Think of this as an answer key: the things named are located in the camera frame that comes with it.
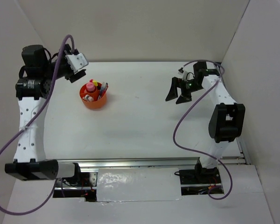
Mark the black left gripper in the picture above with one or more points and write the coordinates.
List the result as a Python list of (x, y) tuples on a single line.
[(64, 52)]

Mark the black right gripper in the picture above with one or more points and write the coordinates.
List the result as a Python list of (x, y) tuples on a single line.
[(173, 93)]

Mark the yellow highlighter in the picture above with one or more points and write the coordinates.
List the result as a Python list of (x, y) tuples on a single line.
[(94, 83)]

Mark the blue patterned pen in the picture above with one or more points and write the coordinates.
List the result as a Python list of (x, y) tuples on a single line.
[(106, 87)]

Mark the red pen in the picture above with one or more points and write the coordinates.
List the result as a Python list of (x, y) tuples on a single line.
[(102, 88)]

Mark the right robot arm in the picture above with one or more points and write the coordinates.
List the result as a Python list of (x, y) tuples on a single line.
[(226, 122)]

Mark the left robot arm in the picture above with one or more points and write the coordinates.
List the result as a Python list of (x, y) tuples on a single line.
[(36, 76)]

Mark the orange round organizer container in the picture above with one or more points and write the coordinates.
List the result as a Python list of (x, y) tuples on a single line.
[(96, 104)]

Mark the white foil cover sheet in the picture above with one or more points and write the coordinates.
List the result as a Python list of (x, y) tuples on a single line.
[(138, 185)]

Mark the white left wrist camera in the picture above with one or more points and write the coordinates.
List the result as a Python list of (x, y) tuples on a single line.
[(76, 62)]

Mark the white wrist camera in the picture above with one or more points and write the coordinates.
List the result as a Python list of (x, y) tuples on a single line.
[(183, 73), (76, 62)]

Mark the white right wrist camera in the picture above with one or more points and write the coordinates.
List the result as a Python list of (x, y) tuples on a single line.
[(183, 73)]

